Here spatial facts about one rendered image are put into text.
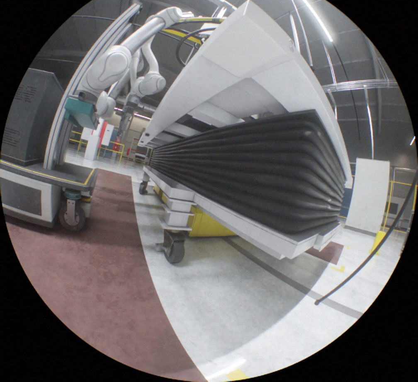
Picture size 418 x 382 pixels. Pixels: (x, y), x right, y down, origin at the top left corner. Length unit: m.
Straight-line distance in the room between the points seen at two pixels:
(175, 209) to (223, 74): 0.62
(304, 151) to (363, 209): 4.62
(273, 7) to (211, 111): 9.79
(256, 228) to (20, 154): 1.15
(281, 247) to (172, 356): 0.46
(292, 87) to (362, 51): 11.53
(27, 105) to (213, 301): 1.35
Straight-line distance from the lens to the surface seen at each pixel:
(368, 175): 5.10
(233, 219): 0.51
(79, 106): 0.84
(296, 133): 0.45
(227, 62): 0.32
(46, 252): 0.86
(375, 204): 5.03
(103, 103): 1.37
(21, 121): 1.04
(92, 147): 5.97
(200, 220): 1.13
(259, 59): 0.30
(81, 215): 0.95
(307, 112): 0.45
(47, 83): 1.03
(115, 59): 0.70
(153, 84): 0.89
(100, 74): 0.72
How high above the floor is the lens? 0.52
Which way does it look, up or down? 1 degrees up
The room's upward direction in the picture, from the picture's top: 14 degrees clockwise
